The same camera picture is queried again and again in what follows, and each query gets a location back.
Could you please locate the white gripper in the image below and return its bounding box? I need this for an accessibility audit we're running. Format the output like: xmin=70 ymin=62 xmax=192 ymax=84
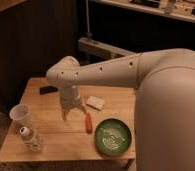
xmin=59 ymin=86 xmax=87 ymax=121

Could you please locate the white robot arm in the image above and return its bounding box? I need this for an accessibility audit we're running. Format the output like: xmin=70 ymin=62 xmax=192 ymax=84
xmin=46 ymin=48 xmax=195 ymax=171

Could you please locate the clear plastic bottle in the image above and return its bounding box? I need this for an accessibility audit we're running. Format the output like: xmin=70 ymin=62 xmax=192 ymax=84
xmin=19 ymin=127 xmax=43 ymax=152

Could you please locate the white sponge block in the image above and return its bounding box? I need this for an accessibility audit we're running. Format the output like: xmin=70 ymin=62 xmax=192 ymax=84
xmin=86 ymin=96 xmax=105 ymax=110

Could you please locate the black rectangular object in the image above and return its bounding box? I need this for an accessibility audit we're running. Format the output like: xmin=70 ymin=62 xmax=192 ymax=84
xmin=39 ymin=86 xmax=58 ymax=95

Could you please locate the wooden table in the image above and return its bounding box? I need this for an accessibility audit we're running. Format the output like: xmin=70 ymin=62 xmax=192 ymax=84
xmin=0 ymin=78 xmax=135 ymax=162

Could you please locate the green round plate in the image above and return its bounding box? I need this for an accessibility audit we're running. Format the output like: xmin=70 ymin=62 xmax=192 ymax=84
xmin=95 ymin=118 xmax=132 ymax=157

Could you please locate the clear plastic cup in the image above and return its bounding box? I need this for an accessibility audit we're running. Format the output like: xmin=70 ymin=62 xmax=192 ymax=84
xmin=9 ymin=104 xmax=32 ymax=127

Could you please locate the grey metal beam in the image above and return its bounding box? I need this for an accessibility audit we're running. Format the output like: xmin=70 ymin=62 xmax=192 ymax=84
xmin=78 ymin=37 xmax=133 ymax=59

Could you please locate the background shelf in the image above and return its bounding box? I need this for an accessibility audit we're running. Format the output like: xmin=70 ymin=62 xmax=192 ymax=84
xmin=92 ymin=0 xmax=195 ymax=23

